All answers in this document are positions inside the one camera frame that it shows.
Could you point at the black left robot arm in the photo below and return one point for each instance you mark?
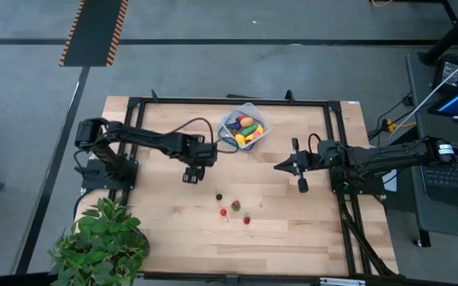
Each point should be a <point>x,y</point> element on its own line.
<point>149,139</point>

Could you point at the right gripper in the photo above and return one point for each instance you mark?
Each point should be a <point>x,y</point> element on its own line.
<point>320,157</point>

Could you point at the black mat with orange stripes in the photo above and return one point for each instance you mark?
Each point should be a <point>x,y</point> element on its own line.
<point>94,32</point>

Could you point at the black aluminium table frame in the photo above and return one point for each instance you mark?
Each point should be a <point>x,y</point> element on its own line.
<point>233,101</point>

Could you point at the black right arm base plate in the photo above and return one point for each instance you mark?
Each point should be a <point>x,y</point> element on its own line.
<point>356,190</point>

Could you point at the black stand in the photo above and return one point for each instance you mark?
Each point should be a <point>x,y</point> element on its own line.
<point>451,33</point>

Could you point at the green pea pod toy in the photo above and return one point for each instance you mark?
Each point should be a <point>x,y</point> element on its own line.
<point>249,129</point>

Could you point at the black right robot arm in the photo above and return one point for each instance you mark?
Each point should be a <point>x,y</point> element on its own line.
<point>392,157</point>

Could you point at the clear plastic tupperware container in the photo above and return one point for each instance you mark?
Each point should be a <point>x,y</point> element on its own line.
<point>257,113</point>

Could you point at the dark grey side desk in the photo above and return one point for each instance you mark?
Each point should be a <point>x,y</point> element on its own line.
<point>431,222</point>

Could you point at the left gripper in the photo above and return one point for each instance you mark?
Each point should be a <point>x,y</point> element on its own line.
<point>203,153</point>

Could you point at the red strawberry toy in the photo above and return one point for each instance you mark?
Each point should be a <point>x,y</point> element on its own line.
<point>247,219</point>

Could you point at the green leafy plant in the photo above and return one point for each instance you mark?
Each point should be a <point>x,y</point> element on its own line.
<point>102,246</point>

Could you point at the large red cherry toy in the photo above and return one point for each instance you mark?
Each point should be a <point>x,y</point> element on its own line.
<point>223,212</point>

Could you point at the yellow lemon toy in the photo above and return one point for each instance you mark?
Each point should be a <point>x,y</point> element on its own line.
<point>240,139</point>

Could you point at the black plum toy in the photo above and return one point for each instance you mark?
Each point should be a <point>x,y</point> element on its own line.
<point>219,196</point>

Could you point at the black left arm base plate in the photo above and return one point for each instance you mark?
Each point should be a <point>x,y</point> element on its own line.
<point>94,182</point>

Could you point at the silver aluminium bracket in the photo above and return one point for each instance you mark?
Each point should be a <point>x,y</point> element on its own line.
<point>342,282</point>

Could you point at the red chili pepper toy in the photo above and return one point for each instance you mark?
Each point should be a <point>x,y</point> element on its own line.
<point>239,117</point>

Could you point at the strawberry toy with large leaves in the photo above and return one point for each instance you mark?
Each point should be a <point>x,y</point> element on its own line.
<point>235,205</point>

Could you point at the black power adapter white label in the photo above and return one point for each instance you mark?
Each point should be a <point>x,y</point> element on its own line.
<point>447,73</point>

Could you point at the yellow power plug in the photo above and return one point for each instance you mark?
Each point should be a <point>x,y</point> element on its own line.
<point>390,126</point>

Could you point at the purple eggplant toy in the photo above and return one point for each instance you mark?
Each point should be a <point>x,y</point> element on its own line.
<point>234,126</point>

